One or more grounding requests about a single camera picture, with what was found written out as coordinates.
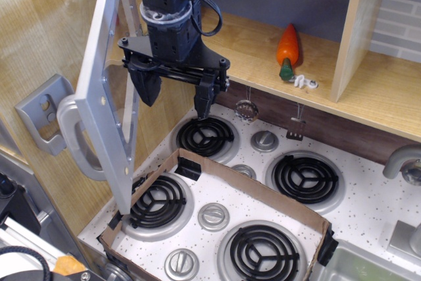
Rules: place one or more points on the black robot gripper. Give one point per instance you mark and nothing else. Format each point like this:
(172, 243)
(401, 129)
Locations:
(173, 48)

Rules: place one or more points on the silver toy microwave door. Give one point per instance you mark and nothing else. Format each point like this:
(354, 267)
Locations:
(99, 121)

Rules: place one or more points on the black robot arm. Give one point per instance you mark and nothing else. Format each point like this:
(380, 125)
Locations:
(174, 49)

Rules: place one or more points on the back left stove burner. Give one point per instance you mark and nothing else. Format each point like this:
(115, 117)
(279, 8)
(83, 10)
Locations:
(214, 138)

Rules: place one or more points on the stove burner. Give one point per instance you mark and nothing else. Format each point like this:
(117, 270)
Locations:
(214, 138)
(162, 211)
(260, 250)
(309, 178)

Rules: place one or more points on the brown cardboard barrier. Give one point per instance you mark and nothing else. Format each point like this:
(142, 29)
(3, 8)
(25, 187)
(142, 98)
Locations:
(210, 182)

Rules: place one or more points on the hanging silver toy strainer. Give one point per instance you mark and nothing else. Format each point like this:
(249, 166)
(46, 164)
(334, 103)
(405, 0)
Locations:
(245, 109)

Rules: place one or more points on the wooden shelf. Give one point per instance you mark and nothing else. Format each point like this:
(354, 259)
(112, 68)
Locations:
(383, 92)

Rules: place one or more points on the back silver stove knob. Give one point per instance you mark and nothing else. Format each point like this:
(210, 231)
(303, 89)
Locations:
(264, 141)

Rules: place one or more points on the silver stove knob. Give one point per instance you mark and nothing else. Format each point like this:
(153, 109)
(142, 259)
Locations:
(264, 141)
(245, 170)
(181, 264)
(213, 217)

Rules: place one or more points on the middle silver stove knob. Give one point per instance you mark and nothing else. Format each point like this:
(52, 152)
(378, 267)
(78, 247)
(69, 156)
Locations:
(245, 170)

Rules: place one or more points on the orange toy carrot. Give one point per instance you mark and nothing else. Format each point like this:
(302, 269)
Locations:
(287, 53)

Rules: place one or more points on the white door latch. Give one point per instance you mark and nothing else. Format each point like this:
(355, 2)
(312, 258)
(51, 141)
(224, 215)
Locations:
(300, 82)

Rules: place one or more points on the hanging silver toy spatula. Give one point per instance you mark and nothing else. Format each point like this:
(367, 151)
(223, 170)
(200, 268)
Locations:
(297, 125)

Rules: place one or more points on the front left stove burner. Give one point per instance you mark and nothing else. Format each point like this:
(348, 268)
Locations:
(162, 211)

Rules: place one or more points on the centre silver stove knob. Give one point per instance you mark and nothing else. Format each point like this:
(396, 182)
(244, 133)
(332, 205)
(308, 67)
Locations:
(213, 217)

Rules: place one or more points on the back right stove burner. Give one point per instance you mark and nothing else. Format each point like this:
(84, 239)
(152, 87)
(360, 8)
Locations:
(309, 178)

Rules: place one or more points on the front silver stove knob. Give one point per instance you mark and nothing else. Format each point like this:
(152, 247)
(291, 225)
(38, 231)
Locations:
(181, 264)

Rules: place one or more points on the front right stove burner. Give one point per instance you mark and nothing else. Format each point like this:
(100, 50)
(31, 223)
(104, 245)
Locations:
(260, 250)

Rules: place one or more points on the silver oven knob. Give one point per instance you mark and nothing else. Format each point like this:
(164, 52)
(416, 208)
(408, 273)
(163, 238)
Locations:
(115, 273)

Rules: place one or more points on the grey toy faucet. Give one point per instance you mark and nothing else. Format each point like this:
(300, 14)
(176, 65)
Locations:
(404, 160)

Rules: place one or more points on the silver toy sink basin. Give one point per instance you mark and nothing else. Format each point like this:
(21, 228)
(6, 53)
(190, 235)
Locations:
(350, 262)

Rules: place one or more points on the grey wall phone holder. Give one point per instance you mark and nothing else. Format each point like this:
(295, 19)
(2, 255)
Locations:
(39, 110)

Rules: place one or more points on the grey faucet handle base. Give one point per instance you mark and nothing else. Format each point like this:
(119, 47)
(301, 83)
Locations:
(405, 240)

